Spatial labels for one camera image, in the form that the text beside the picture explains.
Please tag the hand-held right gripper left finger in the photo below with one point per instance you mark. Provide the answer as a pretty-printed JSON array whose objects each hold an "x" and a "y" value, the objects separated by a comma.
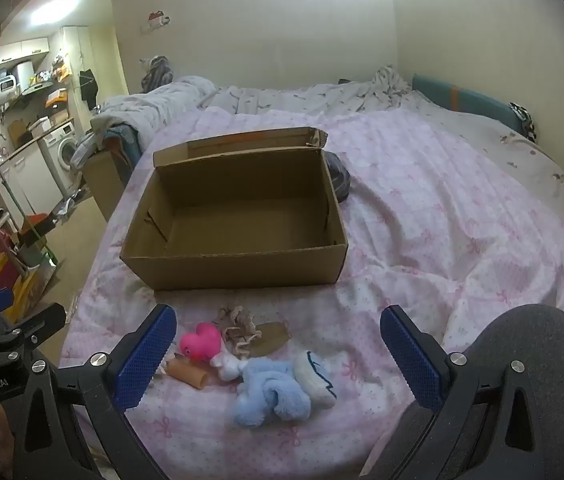
[{"x": 144, "y": 355}]

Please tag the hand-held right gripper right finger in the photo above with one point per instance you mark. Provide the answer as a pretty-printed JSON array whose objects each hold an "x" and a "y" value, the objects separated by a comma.
[{"x": 412, "y": 360}]

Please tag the wall sticker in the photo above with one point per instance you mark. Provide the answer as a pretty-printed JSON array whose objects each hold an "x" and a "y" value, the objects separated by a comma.
[{"x": 157, "y": 19}]

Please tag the blue folded clothes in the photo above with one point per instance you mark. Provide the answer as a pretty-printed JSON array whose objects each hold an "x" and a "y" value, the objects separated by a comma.
[{"x": 121, "y": 140}]

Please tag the bottle with pink cap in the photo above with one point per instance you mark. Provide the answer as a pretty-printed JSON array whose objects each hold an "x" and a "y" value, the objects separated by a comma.
[{"x": 267, "y": 390}]

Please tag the pink printed blanket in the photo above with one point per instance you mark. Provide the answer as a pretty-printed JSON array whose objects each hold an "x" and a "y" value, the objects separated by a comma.
[{"x": 437, "y": 240}]

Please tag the white base cabinet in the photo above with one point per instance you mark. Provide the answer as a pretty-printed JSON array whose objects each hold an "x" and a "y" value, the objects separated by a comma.
[{"x": 26, "y": 180}]

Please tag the white sock with dark trim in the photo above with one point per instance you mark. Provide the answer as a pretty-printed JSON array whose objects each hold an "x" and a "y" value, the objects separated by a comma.
[{"x": 314, "y": 375}]

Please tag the orange box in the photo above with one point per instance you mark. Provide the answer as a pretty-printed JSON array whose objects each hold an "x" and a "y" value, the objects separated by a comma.
[{"x": 56, "y": 96}]

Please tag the black hanging garment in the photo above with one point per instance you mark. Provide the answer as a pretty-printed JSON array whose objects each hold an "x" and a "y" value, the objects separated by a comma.
[{"x": 89, "y": 85}]

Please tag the brown cardboard tube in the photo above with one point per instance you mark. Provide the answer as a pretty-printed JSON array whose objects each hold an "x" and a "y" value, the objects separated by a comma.
[{"x": 189, "y": 375}]

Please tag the pink heart plush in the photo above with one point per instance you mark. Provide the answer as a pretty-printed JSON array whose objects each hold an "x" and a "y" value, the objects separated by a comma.
[{"x": 200, "y": 342}]

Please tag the beige lace sock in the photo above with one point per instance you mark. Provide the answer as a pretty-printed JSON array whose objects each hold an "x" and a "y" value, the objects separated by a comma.
[{"x": 237, "y": 327}]

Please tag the small white plush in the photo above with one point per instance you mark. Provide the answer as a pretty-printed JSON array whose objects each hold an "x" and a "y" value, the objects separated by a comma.
[{"x": 227, "y": 366}]

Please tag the white wall cabinets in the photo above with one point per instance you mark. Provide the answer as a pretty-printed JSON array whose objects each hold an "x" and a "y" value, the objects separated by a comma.
[{"x": 16, "y": 50}]

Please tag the brown sheer stocking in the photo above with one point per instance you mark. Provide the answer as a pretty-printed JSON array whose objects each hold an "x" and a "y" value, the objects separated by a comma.
[{"x": 274, "y": 337}]

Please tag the white washing machine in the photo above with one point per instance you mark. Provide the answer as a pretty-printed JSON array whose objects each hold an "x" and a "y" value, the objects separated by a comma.
[{"x": 61, "y": 150}]

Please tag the teal pillow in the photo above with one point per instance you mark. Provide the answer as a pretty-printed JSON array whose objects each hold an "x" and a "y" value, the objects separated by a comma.
[{"x": 467, "y": 100}]

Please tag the black white patterned bag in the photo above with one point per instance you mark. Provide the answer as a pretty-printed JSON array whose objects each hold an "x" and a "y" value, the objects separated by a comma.
[{"x": 524, "y": 120}]

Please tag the dark striped cloth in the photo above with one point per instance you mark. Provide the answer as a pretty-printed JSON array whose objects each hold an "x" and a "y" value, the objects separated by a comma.
[{"x": 338, "y": 177}]

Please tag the striped hanging clothes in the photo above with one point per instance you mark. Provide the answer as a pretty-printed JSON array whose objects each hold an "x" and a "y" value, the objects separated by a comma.
[{"x": 156, "y": 72}]

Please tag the large cardboard box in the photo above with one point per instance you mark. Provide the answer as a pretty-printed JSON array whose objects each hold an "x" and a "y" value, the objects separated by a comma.
[{"x": 104, "y": 180}]

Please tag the white floral duvet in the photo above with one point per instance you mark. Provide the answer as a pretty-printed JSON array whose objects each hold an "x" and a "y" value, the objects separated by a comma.
[{"x": 312, "y": 95}]

